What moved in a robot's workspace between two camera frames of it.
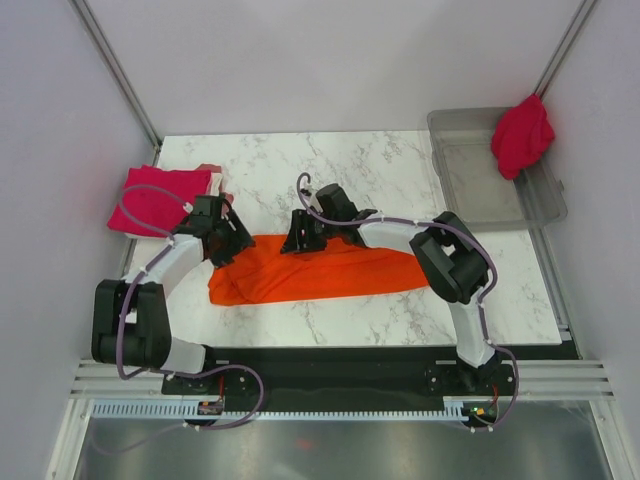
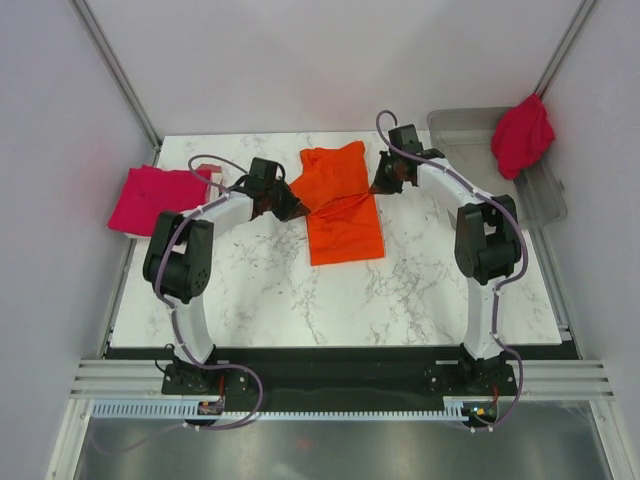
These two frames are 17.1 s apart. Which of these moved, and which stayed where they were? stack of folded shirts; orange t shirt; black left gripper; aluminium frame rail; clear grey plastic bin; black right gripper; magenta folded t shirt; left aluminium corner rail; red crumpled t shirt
Moved: black left gripper; orange t shirt; black right gripper
Stayed: clear grey plastic bin; magenta folded t shirt; left aluminium corner rail; stack of folded shirts; aluminium frame rail; red crumpled t shirt
